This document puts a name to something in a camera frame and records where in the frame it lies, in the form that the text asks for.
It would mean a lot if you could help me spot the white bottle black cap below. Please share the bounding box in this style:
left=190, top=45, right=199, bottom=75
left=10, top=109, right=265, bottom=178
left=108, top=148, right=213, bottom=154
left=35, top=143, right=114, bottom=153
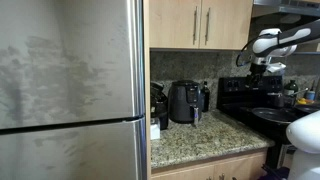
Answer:
left=150, top=118, right=161, bottom=141

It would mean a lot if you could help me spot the black shallow pan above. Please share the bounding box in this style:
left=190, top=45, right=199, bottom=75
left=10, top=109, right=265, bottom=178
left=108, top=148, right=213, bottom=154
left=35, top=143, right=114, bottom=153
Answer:
left=293, top=103, right=320, bottom=116

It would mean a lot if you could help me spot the black air fryer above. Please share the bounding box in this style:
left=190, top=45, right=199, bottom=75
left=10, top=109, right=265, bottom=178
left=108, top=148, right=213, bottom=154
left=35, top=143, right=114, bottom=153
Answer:
left=167, top=79, right=204, bottom=125

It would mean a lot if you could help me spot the range hood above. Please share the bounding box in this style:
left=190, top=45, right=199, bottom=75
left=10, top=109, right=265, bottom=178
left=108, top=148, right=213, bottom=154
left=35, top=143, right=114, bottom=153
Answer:
left=252, top=0, right=320, bottom=19

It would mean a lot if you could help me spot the yellow kitchen item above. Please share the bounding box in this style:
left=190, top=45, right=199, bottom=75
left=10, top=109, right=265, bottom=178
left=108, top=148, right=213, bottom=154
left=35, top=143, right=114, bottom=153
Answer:
left=296, top=97, right=311, bottom=105

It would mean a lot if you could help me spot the tall light wood panel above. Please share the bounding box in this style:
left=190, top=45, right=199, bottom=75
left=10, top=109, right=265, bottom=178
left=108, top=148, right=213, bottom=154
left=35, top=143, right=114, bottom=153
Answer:
left=143, top=0, right=152, bottom=180

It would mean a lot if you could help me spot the light wood cabinet door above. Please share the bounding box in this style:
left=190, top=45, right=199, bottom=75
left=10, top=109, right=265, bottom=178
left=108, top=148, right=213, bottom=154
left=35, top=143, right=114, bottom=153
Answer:
left=199, top=0, right=254, bottom=51
left=148, top=0, right=202, bottom=50

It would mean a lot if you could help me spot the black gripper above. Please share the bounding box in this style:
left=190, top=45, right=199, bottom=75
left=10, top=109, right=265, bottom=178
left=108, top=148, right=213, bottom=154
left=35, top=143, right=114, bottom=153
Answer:
left=246, top=62, right=269, bottom=89

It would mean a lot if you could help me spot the green glass bottle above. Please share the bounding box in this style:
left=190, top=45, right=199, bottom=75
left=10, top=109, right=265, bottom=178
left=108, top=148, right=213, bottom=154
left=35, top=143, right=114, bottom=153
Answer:
left=283, top=79, right=300, bottom=98

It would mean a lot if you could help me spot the light wood base cabinet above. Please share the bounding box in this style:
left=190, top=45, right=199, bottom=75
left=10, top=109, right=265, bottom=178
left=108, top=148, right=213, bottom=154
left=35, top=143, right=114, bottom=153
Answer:
left=150, top=150, right=269, bottom=180

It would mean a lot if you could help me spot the black frying pan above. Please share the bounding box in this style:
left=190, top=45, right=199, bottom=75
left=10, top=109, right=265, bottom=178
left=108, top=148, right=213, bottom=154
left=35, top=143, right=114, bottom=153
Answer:
left=251, top=106, right=300, bottom=125

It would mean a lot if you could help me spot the blue cup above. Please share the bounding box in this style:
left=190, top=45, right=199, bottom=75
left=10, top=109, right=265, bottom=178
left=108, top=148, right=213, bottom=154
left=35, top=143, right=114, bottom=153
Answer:
left=305, top=90, right=317, bottom=101

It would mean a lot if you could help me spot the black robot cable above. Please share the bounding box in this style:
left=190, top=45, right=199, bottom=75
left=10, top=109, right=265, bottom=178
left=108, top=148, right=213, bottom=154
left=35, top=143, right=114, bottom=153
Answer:
left=235, top=31, right=280, bottom=68

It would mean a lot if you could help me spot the small black saucepan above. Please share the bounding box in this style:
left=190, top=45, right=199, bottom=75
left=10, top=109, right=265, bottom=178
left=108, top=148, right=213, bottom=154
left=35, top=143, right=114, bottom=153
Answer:
left=266, top=87, right=310, bottom=109

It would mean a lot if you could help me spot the black electric stove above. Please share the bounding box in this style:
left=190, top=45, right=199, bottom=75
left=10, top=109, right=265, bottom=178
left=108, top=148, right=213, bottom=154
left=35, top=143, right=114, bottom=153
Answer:
left=216, top=75, right=320, bottom=170

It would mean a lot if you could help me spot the stainless steel refrigerator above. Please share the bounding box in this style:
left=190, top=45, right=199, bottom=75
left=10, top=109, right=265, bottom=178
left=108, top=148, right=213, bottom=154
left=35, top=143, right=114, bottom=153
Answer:
left=0, top=0, right=148, bottom=180

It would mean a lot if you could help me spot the black coffee maker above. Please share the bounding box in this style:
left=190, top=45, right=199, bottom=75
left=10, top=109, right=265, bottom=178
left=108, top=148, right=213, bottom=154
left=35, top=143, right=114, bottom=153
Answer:
left=150, top=81, right=170, bottom=131

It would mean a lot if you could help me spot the metal cabinet door handle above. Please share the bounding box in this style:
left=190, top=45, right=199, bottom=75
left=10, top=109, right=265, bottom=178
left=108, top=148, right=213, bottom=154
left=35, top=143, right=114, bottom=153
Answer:
left=204, top=7, right=212, bottom=46
left=192, top=5, right=199, bottom=46

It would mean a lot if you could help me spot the dark glass bottle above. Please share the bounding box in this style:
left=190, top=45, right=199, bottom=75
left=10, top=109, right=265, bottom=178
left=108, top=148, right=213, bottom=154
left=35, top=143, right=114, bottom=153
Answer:
left=201, top=80, right=211, bottom=113

